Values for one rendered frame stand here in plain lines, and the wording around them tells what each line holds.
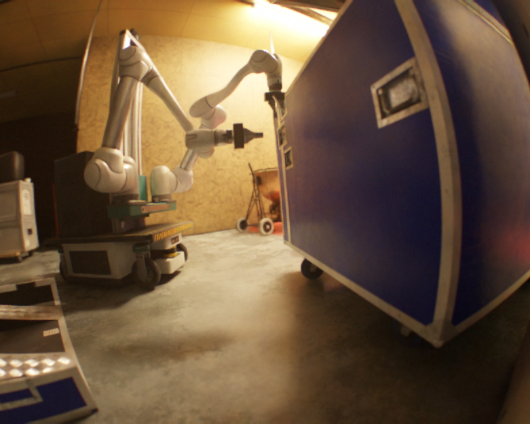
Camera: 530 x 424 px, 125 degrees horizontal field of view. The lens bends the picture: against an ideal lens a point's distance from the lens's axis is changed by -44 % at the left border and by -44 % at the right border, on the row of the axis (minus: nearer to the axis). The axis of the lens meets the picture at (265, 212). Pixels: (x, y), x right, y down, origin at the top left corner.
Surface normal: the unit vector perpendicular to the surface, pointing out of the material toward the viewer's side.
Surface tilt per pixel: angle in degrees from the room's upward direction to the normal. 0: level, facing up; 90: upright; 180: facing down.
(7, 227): 90
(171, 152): 90
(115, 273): 90
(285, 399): 0
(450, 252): 90
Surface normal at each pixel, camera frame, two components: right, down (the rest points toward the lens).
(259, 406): -0.08, -0.99
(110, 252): -0.03, 0.07
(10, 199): 0.47, 0.01
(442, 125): -0.98, 0.10
